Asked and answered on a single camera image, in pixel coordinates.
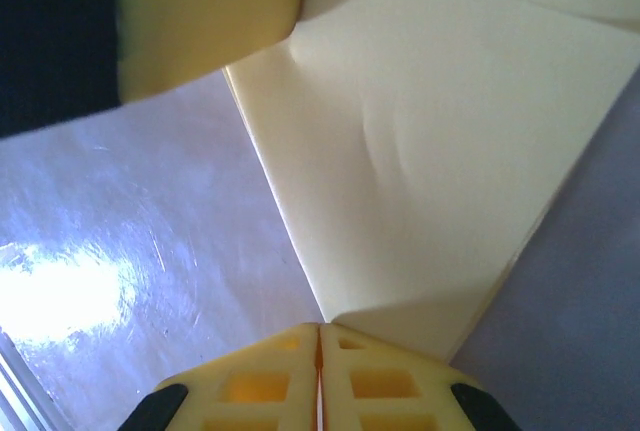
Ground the yellow cloth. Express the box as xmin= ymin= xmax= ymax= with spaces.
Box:
xmin=222 ymin=0 xmax=640 ymax=360

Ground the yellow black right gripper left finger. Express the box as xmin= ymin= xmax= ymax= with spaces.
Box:
xmin=117 ymin=323 xmax=322 ymax=431

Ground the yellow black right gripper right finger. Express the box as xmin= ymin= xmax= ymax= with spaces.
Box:
xmin=318 ymin=323 xmax=524 ymax=431

